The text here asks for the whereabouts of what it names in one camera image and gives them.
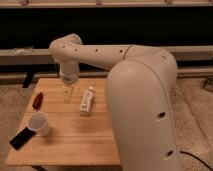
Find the white remote control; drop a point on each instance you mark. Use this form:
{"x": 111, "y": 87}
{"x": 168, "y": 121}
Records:
{"x": 87, "y": 100}

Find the dark red small object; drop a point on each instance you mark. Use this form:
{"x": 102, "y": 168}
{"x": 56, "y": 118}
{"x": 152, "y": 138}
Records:
{"x": 38, "y": 101}

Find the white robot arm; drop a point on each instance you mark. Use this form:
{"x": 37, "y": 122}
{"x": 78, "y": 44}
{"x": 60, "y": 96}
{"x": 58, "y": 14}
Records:
{"x": 137, "y": 91}

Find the wooden board table top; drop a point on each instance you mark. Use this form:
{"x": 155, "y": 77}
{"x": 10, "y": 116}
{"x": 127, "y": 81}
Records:
{"x": 73, "y": 139}

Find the black smartphone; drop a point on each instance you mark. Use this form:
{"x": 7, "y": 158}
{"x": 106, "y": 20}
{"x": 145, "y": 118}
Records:
{"x": 21, "y": 138}

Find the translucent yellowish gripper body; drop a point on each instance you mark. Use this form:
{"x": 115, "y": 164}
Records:
{"x": 67, "y": 92}

